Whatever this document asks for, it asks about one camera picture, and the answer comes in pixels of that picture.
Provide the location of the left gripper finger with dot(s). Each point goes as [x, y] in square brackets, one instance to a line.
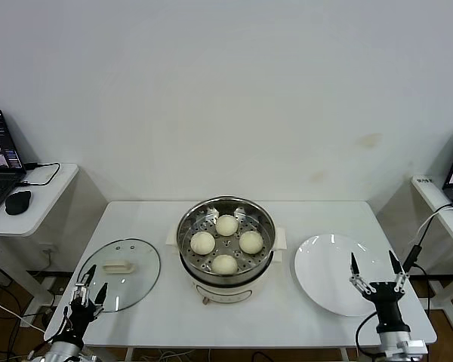
[83, 290]
[102, 296]

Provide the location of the black computer mouse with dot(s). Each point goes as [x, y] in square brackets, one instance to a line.
[18, 201]

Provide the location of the cream electric cooker base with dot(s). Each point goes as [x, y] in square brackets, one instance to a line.
[226, 292]

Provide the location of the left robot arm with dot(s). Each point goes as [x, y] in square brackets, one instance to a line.
[66, 350]

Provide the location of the white steamed baozi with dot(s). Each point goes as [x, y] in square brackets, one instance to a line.
[226, 225]
[224, 264]
[202, 243]
[251, 242]

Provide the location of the white round plate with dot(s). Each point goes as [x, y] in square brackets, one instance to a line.
[324, 271]

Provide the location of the glass pot lid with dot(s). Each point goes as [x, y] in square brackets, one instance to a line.
[119, 267]

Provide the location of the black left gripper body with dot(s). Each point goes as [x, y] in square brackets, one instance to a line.
[79, 320]

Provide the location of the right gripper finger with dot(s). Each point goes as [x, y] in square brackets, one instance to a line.
[355, 269]
[399, 275]

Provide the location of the small printed label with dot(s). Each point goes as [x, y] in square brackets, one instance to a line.
[424, 180]

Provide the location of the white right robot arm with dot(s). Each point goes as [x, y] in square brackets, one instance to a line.
[394, 341]

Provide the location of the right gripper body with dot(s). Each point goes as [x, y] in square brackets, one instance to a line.
[389, 305]

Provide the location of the stainless steel steamer basket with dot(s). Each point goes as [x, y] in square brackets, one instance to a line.
[187, 234]

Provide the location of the white wall outlet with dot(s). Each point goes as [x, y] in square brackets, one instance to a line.
[49, 249]

